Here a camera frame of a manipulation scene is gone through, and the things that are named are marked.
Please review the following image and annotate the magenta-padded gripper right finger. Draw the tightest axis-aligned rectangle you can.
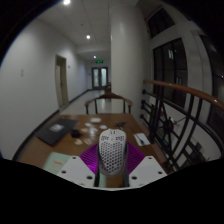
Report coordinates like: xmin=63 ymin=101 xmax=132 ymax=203
xmin=122 ymin=142 xmax=169 ymax=188

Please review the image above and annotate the black cable with plug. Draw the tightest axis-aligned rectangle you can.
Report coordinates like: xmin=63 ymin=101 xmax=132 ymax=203
xmin=135 ymin=133 xmax=145 ymax=146

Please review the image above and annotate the glass double door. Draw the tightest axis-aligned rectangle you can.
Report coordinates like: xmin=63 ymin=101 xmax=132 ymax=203
xmin=91 ymin=66 xmax=109 ymax=90

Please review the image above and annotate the white perforated computer mouse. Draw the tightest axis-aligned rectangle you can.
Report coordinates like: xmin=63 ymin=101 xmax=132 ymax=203
xmin=97 ymin=128 xmax=128 ymax=177

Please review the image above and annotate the white side door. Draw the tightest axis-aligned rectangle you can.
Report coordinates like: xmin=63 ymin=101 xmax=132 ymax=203
xmin=54 ymin=54 xmax=70 ymax=110

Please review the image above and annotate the black cable hub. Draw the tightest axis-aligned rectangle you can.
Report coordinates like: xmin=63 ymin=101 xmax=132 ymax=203
xmin=114 ymin=121 xmax=128 ymax=131

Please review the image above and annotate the black closed laptop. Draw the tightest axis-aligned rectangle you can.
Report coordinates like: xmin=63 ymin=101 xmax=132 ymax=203
xmin=35 ymin=117 xmax=79 ymax=147

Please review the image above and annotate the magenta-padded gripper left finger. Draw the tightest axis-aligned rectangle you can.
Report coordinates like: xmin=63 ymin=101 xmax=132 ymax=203
xmin=56 ymin=142 xmax=102 ymax=188

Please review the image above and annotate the dark framed window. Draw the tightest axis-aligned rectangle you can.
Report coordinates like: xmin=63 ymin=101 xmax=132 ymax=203
xmin=152 ymin=37 xmax=188 ymax=110

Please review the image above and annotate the brown wooden armchair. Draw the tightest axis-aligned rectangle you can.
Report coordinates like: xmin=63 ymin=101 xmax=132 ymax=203
xmin=84 ymin=92 xmax=134 ymax=116

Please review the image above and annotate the black railing with wooden handrail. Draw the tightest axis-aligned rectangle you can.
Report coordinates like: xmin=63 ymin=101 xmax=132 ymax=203
xmin=139 ymin=78 xmax=224 ymax=174

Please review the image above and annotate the black round puck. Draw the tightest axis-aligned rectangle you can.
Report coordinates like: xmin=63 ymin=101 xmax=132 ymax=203
xmin=70 ymin=129 xmax=82 ymax=138

